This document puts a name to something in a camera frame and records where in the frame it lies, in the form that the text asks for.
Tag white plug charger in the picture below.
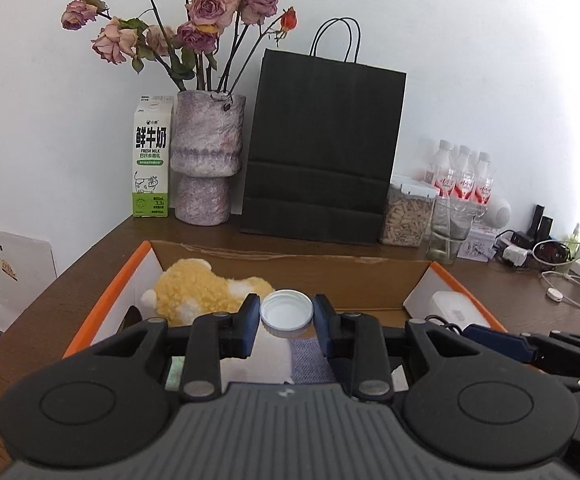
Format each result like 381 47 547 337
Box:
502 246 529 268

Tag black cable bundle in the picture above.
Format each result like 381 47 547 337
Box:
494 230 575 273

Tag white printed tin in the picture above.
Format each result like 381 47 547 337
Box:
457 227 498 262

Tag black paper bag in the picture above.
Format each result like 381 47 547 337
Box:
240 17 407 247

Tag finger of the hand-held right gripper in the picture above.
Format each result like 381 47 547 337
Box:
462 324 580 376

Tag purple mottled vase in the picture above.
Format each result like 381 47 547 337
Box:
170 91 247 225

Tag white green milk carton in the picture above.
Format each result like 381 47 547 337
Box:
132 95 175 218

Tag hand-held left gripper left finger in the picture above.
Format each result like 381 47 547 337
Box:
92 292 261 401

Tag iridescent plastic packet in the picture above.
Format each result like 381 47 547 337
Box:
165 357 187 393

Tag empty drinking glass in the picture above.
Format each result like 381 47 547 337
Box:
426 195 476 265

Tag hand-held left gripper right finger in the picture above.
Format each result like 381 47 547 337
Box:
312 294 470 401

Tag orange red cardboard box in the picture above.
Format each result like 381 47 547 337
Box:
62 240 508 361

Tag white puck charging cable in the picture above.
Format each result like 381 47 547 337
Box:
540 270 580 310

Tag dried pink roses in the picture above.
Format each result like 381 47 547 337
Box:
61 0 298 93

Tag red label water bottle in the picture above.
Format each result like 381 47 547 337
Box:
450 145 473 202
424 140 454 197
471 151 495 211

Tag wide white plastic lid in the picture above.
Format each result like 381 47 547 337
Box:
260 290 315 339

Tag clear seed jar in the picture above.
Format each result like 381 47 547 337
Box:
379 175 438 248

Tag white round speaker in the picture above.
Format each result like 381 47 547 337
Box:
484 196 513 231

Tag purple drawstring cloth pouch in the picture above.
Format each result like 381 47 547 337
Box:
290 337 338 385

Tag black upright device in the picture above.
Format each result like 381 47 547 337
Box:
530 204 554 241

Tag yellow white plush toy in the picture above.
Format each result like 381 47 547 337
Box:
140 258 275 325

